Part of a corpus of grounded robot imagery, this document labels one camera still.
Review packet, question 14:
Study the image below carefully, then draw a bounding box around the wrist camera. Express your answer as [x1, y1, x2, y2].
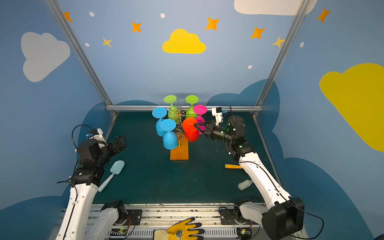
[87, 129, 107, 148]
[211, 107, 223, 126]

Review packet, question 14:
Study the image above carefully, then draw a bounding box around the right circuit board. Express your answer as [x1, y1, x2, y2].
[236, 228, 252, 240]

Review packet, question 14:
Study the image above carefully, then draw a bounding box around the green wine glass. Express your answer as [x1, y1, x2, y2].
[164, 95, 180, 124]
[186, 95, 199, 119]

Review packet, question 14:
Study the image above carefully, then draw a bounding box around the left green wine glass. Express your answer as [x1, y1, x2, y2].
[164, 95, 180, 124]

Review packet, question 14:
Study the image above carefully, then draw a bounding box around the red wine glass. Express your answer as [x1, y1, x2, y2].
[182, 118, 199, 142]

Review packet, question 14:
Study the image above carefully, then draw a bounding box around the circuit board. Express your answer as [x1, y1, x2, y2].
[236, 228, 252, 240]
[110, 228, 128, 237]

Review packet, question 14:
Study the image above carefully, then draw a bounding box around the gold wire glass rack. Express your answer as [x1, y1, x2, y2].
[164, 95, 193, 147]

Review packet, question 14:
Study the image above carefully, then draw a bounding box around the front blue wine glass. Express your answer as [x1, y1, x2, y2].
[160, 119, 179, 150]

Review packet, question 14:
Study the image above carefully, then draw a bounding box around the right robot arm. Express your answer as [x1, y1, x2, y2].
[187, 116, 305, 240]

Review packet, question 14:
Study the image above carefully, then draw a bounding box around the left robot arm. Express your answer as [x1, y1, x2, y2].
[56, 135, 128, 240]

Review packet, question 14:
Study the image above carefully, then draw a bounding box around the blue wine glass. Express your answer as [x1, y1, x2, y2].
[160, 119, 179, 150]
[152, 107, 168, 137]

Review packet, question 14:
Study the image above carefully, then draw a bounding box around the left circuit board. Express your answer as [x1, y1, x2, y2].
[110, 228, 128, 237]

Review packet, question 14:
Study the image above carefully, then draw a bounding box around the yellow toy shovel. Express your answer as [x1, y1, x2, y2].
[225, 164, 242, 169]

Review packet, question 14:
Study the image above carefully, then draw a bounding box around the rear blue wine glass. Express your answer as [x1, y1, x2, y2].
[152, 107, 168, 137]

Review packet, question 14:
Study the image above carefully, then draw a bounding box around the white brush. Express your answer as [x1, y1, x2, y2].
[238, 180, 253, 191]

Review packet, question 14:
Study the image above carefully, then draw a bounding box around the pink wine glass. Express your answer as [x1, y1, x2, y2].
[194, 105, 208, 135]

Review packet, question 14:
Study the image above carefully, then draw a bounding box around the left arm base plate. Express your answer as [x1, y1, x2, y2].
[114, 209, 143, 226]

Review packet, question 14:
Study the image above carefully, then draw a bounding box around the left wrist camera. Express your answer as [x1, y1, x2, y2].
[87, 129, 107, 148]

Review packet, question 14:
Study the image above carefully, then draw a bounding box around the light blue toy spatula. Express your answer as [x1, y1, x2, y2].
[98, 160, 125, 193]

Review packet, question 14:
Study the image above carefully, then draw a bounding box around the yellow black work glove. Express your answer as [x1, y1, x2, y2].
[153, 217, 205, 240]

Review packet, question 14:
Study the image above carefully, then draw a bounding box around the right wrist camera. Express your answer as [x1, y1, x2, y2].
[211, 107, 223, 126]

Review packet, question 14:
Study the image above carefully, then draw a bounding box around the aluminium frame rail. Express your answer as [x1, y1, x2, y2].
[106, 105, 263, 112]

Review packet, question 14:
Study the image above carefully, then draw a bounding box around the orange wooden rack base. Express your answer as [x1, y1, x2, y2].
[170, 133, 189, 161]

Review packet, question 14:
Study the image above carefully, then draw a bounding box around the right green wine glass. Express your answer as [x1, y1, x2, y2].
[186, 95, 199, 119]

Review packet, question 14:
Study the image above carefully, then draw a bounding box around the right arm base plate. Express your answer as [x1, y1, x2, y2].
[218, 207, 251, 225]

